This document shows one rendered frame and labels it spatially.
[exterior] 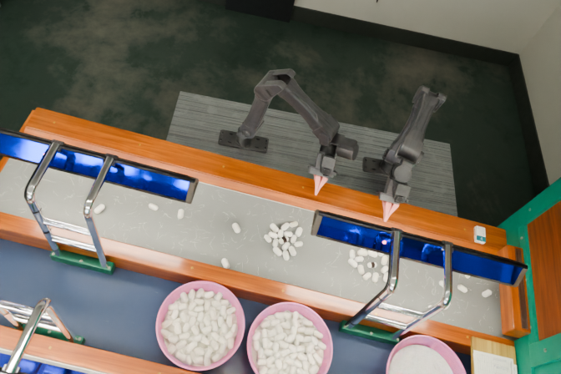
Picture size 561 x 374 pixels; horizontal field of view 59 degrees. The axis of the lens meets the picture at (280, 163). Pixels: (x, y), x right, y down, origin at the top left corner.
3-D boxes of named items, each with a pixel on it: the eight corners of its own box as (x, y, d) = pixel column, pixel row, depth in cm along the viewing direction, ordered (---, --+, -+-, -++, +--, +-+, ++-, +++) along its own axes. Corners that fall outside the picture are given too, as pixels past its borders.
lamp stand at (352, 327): (345, 278, 175) (390, 224, 138) (398, 291, 176) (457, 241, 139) (338, 331, 165) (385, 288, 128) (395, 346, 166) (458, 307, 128)
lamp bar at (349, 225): (313, 211, 145) (320, 199, 139) (513, 263, 148) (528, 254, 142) (309, 235, 141) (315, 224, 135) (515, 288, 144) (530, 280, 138)
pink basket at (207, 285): (172, 281, 164) (171, 271, 156) (250, 300, 165) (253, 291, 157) (144, 364, 149) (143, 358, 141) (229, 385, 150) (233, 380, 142)
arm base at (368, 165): (416, 170, 197) (416, 155, 201) (368, 161, 196) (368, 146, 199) (409, 179, 204) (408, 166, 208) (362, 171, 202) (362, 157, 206)
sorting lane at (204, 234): (23, 138, 177) (22, 135, 175) (501, 262, 185) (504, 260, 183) (-21, 211, 160) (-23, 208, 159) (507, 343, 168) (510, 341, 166)
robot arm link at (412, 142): (421, 160, 163) (451, 86, 172) (396, 149, 164) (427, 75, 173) (410, 171, 175) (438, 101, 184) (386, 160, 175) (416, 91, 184)
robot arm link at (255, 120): (260, 130, 194) (283, 78, 166) (251, 141, 190) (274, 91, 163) (247, 121, 194) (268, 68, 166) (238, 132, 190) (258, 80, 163)
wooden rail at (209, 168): (48, 135, 195) (37, 106, 180) (481, 248, 203) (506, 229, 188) (33, 159, 189) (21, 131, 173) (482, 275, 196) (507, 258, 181)
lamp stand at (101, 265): (76, 209, 171) (48, 135, 134) (132, 224, 172) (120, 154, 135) (52, 260, 160) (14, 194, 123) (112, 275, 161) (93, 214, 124)
